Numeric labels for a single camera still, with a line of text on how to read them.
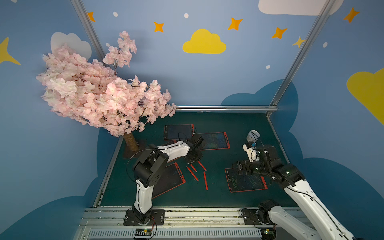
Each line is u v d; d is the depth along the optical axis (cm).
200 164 93
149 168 51
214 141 105
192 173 89
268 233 73
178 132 111
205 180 87
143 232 73
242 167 66
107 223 73
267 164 55
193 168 91
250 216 75
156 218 74
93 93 55
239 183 86
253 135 102
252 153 64
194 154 82
